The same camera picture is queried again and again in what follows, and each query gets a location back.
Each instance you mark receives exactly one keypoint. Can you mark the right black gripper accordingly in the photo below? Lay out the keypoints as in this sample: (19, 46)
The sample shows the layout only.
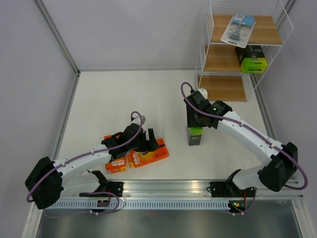
(191, 121)

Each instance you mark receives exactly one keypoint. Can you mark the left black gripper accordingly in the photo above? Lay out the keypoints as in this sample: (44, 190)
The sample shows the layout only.
(148, 145)

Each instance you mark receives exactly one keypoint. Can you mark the green black razor box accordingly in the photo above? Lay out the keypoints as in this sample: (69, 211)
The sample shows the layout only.
(251, 59)
(194, 135)

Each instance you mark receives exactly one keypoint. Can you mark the orange razor box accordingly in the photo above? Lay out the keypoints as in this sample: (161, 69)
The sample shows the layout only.
(139, 159)
(117, 162)

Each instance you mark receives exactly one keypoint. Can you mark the blue clear razor blister pack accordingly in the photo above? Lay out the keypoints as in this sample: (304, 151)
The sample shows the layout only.
(239, 30)

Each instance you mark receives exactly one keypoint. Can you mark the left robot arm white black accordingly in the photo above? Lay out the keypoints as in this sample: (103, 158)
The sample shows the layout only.
(51, 180)

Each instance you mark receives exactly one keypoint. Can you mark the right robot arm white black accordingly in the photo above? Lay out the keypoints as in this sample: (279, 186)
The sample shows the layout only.
(278, 160)

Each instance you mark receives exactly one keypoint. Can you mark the orange razor box front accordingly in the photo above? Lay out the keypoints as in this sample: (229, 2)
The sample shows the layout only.
(117, 162)

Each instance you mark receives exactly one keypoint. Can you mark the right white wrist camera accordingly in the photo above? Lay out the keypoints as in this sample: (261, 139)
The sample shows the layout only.
(203, 92)

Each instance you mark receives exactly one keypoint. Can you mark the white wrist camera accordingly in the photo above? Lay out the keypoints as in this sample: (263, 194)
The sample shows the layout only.
(203, 92)
(139, 120)

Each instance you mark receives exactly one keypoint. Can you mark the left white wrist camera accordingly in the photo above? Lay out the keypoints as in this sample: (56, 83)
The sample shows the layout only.
(139, 120)

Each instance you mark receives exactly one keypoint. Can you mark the aluminium rail frame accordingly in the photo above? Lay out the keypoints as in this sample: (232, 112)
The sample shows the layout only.
(157, 188)

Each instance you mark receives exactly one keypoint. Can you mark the white slotted cable duct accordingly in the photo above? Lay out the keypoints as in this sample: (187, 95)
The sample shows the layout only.
(143, 204)

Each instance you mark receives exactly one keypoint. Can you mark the aluminium corner post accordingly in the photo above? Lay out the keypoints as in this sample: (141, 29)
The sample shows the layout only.
(56, 34)

